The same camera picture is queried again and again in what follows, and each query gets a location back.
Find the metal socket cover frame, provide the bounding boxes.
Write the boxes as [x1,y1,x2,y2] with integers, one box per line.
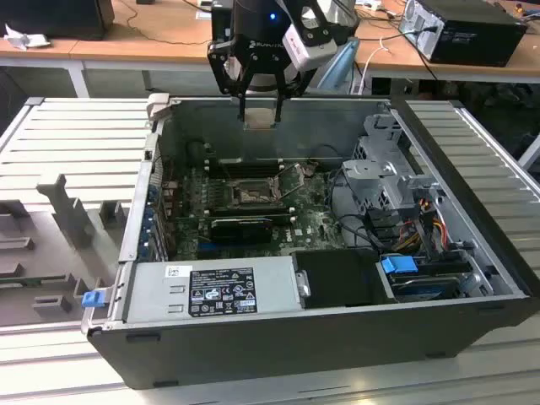
[272,161,307,200]

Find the large black box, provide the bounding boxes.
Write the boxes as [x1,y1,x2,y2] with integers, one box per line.
[0,0,116,41]

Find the wooden desk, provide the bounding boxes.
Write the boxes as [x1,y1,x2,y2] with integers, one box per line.
[0,0,359,99]
[354,0,540,85]

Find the white frame leg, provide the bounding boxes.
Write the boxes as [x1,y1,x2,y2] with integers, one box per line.
[517,133,540,170]

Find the black PC tower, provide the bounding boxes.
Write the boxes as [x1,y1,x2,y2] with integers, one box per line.
[398,0,529,68]

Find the metal drive cage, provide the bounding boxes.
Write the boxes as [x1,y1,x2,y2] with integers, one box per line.
[339,111,446,214]

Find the grey parts rack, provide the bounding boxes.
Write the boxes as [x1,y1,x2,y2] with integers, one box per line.
[0,172,132,330]

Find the black camera bracket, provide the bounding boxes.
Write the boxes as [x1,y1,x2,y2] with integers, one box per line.
[290,0,338,47]

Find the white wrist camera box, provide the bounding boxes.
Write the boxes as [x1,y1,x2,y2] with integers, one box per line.
[281,24,338,73]

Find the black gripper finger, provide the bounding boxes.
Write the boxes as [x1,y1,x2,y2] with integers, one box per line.
[272,67,316,128]
[206,40,255,124]

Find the small black box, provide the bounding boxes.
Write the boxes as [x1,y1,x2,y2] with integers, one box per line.
[210,0,237,51]

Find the RAM slot white clips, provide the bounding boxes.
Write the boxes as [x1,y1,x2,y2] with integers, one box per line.
[208,205,289,213]
[209,158,284,165]
[205,213,297,224]
[209,167,284,175]

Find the black cable connector block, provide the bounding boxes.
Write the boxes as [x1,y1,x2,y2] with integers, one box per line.
[364,208,400,244]

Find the green RAM stick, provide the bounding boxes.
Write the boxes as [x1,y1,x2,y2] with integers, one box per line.
[0,275,68,289]

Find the blue disk carrier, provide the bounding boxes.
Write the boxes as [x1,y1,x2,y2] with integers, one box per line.
[379,255,419,278]

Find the crumpled white paper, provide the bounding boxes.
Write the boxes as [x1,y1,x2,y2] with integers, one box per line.
[3,23,52,51]

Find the black open PC case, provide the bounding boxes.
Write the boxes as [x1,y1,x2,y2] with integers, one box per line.
[79,94,540,392]

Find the yellow power wire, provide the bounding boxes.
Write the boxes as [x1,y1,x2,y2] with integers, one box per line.
[434,217,449,250]

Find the white cable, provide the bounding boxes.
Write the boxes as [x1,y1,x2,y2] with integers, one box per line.
[348,36,392,95]

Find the black plastic shroud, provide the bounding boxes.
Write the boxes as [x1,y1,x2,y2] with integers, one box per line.
[290,249,397,309]

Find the black graphics card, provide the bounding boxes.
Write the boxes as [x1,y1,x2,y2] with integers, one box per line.
[209,217,274,245]

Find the grey power supply unit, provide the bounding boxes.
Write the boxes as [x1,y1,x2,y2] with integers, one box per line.
[121,255,303,326]

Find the CPU socket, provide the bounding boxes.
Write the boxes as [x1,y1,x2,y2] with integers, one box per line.
[227,179,280,208]

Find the green motherboard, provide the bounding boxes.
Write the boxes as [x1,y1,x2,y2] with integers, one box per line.
[168,162,351,262]

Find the hard disk drive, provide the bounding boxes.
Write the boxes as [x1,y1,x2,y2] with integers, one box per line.
[390,273,463,303]

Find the orange power wire bundle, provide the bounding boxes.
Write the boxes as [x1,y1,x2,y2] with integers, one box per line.
[394,221,423,252]

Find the silver CPU plate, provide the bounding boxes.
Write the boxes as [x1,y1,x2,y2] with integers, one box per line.
[244,108,276,132]

